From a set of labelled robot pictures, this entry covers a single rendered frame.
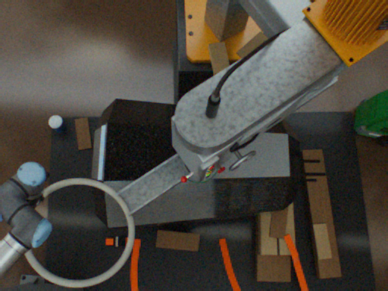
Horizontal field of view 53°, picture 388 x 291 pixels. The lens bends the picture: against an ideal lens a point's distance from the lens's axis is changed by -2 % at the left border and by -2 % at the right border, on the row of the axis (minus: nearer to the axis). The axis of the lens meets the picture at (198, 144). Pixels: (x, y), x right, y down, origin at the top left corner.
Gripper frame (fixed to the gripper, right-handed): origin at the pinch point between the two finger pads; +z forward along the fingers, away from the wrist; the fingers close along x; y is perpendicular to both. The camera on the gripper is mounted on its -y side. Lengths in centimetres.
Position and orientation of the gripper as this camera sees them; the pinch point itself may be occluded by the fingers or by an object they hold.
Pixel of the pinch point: (33, 201)
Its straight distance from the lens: 182.3
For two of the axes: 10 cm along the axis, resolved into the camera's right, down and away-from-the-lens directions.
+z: -3.7, 4.4, 8.2
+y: -3.3, 7.6, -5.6
